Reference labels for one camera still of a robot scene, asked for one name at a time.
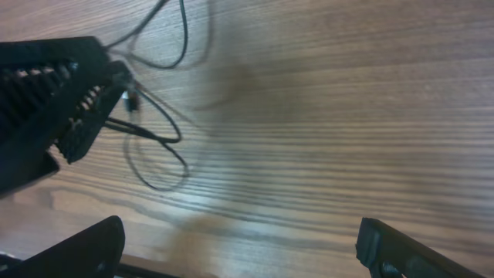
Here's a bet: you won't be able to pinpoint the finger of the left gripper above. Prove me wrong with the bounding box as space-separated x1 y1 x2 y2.
56 61 133 164
1 36 109 193

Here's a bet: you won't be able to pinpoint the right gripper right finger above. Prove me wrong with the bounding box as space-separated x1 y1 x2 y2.
356 218 482 278

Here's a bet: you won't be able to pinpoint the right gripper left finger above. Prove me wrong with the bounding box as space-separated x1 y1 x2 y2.
1 215 125 278

